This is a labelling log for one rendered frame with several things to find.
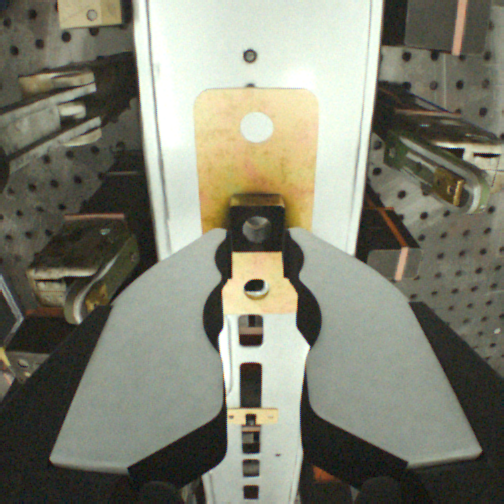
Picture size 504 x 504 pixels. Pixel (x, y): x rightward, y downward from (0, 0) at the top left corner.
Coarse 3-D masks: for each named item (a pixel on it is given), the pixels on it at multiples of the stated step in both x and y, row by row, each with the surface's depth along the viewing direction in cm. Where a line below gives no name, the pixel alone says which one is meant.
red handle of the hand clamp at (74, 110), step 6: (66, 102) 28; (72, 102) 28; (78, 102) 29; (84, 102) 29; (60, 108) 28; (66, 108) 28; (72, 108) 29; (78, 108) 29; (84, 108) 29; (60, 114) 28; (66, 114) 28; (72, 114) 29; (78, 114) 29; (84, 114) 29; (60, 120) 28; (66, 120) 29; (72, 120) 29; (78, 120) 29
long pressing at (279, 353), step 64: (192, 0) 31; (256, 0) 31; (320, 0) 31; (384, 0) 31; (192, 64) 33; (256, 64) 33; (320, 64) 33; (192, 128) 36; (256, 128) 37; (320, 128) 36; (192, 192) 40; (320, 192) 40
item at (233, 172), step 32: (224, 96) 11; (256, 96) 11; (288, 96) 11; (224, 128) 12; (288, 128) 12; (224, 160) 12; (256, 160) 12; (288, 160) 12; (224, 192) 13; (256, 192) 13; (288, 192) 13; (224, 224) 13; (288, 224) 13; (256, 256) 14; (224, 288) 15; (288, 288) 15
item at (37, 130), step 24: (48, 96) 25; (72, 96) 27; (0, 120) 20; (24, 120) 23; (48, 120) 26; (96, 120) 31; (0, 144) 22; (24, 144) 24; (48, 144) 25; (0, 168) 17; (0, 192) 18
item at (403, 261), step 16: (368, 192) 60; (368, 208) 53; (384, 208) 54; (368, 224) 49; (384, 224) 49; (400, 224) 50; (368, 240) 47; (384, 240) 47; (400, 240) 46; (368, 256) 45; (384, 256) 45; (400, 256) 45; (416, 256) 45; (384, 272) 46; (400, 272) 46; (416, 272) 46
